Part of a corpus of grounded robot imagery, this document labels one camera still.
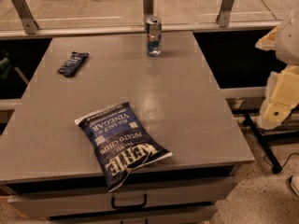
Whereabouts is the upper grey drawer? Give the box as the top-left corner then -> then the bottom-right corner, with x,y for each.
8,176 -> 237,217

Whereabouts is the small dark snack bag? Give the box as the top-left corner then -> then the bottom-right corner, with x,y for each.
57,51 -> 89,77

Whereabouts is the lower grey drawer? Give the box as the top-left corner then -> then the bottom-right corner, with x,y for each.
49,205 -> 217,224

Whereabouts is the left metal rail bracket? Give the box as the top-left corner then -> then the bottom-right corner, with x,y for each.
11,0 -> 39,35

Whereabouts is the grey drawer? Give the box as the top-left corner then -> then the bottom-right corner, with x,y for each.
49,205 -> 217,224
8,176 -> 237,217

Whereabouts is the white shoe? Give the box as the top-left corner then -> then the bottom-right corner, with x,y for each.
290,175 -> 299,197

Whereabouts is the blue kettle chip bag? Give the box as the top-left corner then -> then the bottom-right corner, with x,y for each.
75,102 -> 172,192

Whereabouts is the black drawer handle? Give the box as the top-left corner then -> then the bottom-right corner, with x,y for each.
110,194 -> 148,210

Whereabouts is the black floor cable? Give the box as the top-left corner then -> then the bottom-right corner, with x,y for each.
263,152 -> 299,169

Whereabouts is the black metal stand leg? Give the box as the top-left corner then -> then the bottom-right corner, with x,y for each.
243,113 -> 282,174

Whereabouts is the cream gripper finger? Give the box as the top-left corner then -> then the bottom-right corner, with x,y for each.
255,26 -> 278,51

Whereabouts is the middle metal rail bracket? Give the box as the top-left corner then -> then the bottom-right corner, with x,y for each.
143,0 -> 154,19

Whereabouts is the redbull can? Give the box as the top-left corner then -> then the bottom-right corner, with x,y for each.
146,16 -> 162,57

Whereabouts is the metal rail bracket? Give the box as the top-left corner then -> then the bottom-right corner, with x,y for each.
143,0 -> 154,19
216,0 -> 235,27
11,0 -> 39,35

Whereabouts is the right metal rail bracket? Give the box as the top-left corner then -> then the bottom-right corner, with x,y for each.
216,0 -> 235,27

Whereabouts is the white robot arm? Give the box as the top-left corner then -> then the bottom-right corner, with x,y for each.
255,8 -> 299,130

